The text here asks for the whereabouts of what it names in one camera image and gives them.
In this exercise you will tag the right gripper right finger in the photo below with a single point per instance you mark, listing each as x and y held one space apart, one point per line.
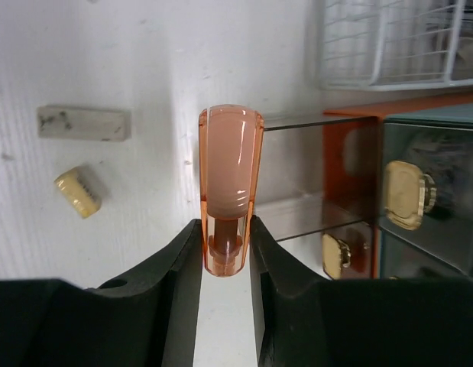
303 319

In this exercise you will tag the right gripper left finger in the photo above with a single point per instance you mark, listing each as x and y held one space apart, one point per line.
146 316

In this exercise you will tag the clear smoked drawer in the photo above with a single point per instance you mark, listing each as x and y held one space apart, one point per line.
317 172

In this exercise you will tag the orange marker pen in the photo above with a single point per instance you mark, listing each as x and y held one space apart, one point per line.
230 143

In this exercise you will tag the grey white eraser block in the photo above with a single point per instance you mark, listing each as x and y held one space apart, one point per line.
85 124

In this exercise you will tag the teal drawer box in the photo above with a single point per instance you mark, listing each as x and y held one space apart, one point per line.
404 170

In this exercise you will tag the white wire mesh organizer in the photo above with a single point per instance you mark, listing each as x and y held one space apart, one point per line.
396 45

